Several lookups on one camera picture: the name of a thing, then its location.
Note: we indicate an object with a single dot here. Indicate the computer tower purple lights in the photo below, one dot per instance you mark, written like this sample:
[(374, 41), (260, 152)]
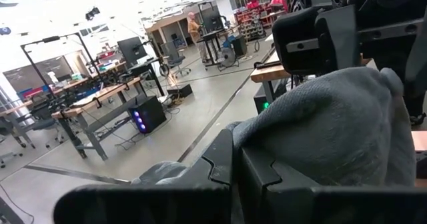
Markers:
[(153, 112)]

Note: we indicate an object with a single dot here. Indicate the wooden workbench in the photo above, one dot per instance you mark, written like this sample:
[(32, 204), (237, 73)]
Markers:
[(267, 73), (100, 95), (13, 108)]

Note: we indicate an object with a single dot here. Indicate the round floor fan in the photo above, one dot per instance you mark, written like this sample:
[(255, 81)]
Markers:
[(228, 57)]

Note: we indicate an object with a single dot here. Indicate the black desk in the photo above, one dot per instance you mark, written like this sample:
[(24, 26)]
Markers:
[(143, 67)]

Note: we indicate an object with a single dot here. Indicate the black computer monitor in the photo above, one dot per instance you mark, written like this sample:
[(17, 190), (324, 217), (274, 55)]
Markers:
[(131, 49)]

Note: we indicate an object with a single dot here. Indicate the black box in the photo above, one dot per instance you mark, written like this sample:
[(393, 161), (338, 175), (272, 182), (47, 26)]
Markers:
[(180, 90), (239, 45)]

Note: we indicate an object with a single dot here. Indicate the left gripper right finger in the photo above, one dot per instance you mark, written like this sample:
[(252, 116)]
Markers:
[(333, 207)]

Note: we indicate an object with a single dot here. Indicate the red parts shelf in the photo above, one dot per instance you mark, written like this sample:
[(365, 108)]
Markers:
[(253, 24)]

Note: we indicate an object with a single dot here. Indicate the grey baseball cap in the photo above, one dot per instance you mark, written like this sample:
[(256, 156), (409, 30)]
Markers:
[(333, 124)]

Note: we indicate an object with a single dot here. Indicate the computer tower green light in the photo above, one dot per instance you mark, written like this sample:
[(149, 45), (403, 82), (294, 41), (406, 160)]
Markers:
[(263, 99)]

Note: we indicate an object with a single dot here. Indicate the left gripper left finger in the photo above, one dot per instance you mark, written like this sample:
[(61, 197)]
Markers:
[(150, 204)]

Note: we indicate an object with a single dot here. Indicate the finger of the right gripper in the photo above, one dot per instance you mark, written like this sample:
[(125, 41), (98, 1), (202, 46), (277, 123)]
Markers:
[(418, 77), (310, 40)]

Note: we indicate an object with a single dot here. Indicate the black monitor cart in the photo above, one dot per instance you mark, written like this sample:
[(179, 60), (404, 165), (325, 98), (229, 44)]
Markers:
[(211, 20)]

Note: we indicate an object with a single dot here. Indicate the black workstation frame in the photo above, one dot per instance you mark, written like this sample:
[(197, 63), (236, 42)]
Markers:
[(50, 39)]

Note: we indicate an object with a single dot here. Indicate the office chair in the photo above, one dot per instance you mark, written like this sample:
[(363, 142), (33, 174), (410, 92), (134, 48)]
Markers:
[(175, 62), (43, 124)]

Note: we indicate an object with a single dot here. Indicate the black ceiling spotlight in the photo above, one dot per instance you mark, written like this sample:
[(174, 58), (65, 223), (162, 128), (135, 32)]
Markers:
[(91, 14)]

